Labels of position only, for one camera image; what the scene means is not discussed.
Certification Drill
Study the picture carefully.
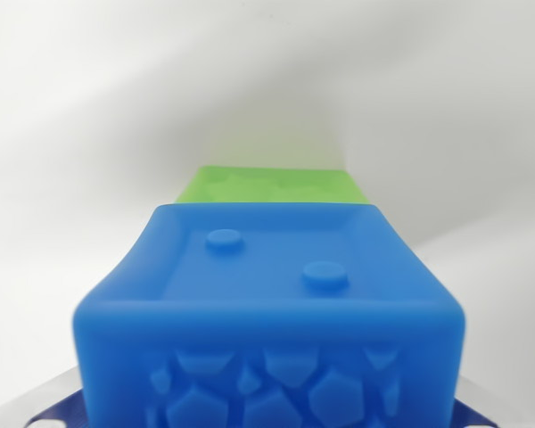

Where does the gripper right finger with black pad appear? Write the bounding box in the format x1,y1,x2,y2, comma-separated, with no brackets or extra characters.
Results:
449,375,514,428

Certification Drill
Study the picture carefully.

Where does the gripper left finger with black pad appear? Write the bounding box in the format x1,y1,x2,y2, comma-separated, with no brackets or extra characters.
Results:
21,367,90,428

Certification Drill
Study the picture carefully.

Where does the blue rubber cube white logo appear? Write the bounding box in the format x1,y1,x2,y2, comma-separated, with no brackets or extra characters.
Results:
70,202,467,428

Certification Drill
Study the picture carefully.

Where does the green rubber cube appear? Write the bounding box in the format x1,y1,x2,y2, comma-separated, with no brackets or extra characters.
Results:
173,164,372,208

